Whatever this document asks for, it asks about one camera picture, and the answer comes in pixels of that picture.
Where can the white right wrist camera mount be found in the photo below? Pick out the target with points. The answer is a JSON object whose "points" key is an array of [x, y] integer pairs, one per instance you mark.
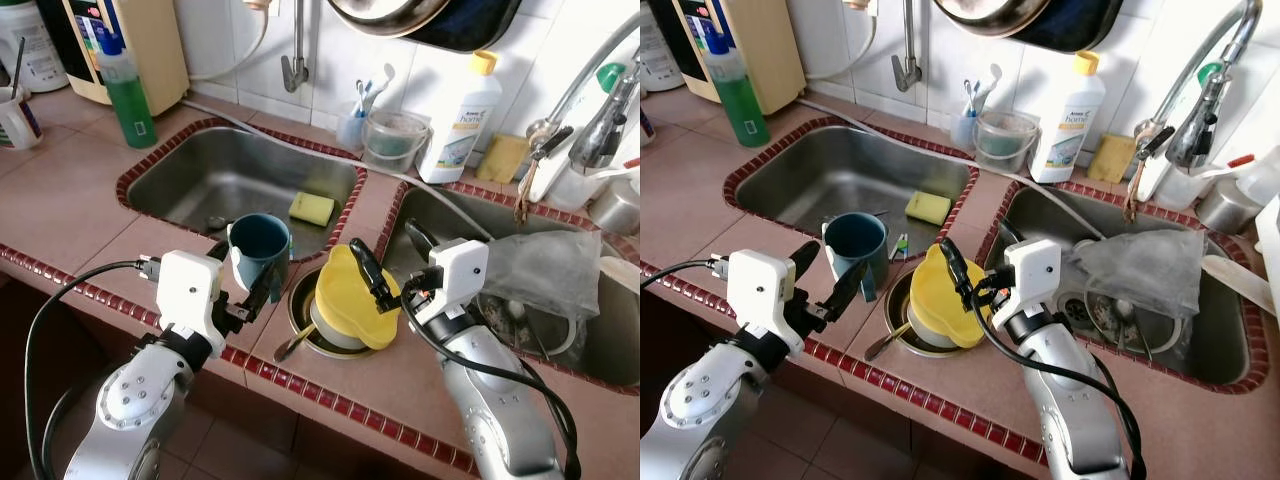
{"points": [[1035, 270], [460, 270]]}

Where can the yellow dish sponge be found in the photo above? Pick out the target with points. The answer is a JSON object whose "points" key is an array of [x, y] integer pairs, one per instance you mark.
{"points": [[312, 208], [928, 207]]}

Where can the metal wall tap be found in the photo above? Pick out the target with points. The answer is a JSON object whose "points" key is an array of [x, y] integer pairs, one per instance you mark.
{"points": [[907, 70], [295, 70]]}

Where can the stainless steel bowl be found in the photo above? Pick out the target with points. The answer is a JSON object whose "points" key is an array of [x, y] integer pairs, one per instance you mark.
{"points": [[895, 310], [298, 310]]}

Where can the white blue toothbrush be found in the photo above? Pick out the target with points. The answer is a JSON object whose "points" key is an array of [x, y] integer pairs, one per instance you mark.
{"points": [[983, 88], [375, 88]]}

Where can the hanging metal wok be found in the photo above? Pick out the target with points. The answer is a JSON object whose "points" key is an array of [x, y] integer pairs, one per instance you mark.
{"points": [[420, 18], [1030, 18]]}

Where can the chrome kitchen faucet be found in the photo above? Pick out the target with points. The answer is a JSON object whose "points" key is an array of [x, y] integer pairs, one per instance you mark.
{"points": [[1200, 135], [600, 140]]}

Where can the stainless steel sink basin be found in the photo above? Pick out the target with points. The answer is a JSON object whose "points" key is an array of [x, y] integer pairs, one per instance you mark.
{"points": [[820, 180], [1220, 340], [200, 180], [600, 350]]}

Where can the teal ceramic mug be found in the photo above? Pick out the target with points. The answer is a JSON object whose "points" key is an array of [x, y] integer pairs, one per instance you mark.
{"points": [[855, 238], [260, 240]]}

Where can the white printed cup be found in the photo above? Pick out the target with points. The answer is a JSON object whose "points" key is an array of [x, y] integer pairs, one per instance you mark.
{"points": [[20, 125]]}

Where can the cream flat spatula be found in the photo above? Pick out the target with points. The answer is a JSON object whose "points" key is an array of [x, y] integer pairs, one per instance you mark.
{"points": [[622, 272], [1240, 285]]}

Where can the stainless steel cup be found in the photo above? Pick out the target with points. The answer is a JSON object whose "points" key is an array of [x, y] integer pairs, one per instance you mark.
{"points": [[1228, 208], [618, 208]]}

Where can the grey small bowl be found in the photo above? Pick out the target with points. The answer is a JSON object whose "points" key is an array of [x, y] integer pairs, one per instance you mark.
{"points": [[330, 335], [925, 335]]}

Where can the yellow plastic bowl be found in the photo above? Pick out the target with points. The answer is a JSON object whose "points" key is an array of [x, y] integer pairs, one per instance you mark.
{"points": [[350, 300], [940, 300]]}

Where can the clear plastic bag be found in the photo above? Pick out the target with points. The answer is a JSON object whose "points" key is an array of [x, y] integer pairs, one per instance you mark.
{"points": [[545, 270], [1140, 270]]}

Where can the thin white tube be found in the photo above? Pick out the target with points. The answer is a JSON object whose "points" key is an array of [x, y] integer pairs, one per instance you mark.
{"points": [[865, 52], [255, 55]]}

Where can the white plastic pitcher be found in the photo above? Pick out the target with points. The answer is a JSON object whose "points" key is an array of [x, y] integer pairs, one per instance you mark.
{"points": [[580, 190], [1260, 170]]}

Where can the flat yellow scouring pad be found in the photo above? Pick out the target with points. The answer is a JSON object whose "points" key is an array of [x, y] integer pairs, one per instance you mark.
{"points": [[1112, 158], [503, 158]]}

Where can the round clear glass dish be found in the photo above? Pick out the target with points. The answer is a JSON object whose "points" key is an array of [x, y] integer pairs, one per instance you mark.
{"points": [[530, 335], [1135, 335]]}

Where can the metal spoon in cup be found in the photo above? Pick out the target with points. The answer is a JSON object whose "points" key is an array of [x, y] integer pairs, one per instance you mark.
{"points": [[17, 70]]}

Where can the white plastic dish rack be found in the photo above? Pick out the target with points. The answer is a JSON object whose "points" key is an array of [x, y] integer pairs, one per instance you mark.
{"points": [[1270, 260]]}

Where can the white plastic jar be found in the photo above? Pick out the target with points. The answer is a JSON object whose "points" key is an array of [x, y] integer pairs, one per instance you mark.
{"points": [[35, 45], [660, 50]]}

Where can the white detergent bottle yellow cap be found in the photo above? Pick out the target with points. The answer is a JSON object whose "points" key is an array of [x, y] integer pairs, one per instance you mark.
{"points": [[460, 120], [1068, 120]]}

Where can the beige water filter appliance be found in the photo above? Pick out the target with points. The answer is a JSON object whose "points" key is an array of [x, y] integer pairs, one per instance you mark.
{"points": [[155, 50], [775, 55]]}

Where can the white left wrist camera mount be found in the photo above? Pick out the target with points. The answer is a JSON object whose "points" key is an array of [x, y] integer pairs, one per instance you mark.
{"points": [[762, 290], [190, 290]]}

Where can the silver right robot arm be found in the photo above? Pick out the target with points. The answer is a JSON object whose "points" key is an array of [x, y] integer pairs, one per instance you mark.
{"points": [[1060, 410], [490, 410]]}

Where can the green dish soap bottle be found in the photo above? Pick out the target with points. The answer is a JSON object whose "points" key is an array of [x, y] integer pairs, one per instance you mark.
{"points": [[742, 110], [130, 110]]}

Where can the clear toothbrush holder cup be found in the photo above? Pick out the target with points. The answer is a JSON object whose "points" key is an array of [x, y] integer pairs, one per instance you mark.
{"points": [[963, 130], [350, 130]]}

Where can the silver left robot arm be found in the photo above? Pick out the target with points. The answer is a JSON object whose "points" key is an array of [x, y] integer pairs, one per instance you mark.
{"points": [[700, 410], [130, 400]]}

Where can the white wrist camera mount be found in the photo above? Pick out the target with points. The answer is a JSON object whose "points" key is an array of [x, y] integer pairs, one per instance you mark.
{"points": [[190, 290], [762, 290], [460, 270], [1035, 270]]}

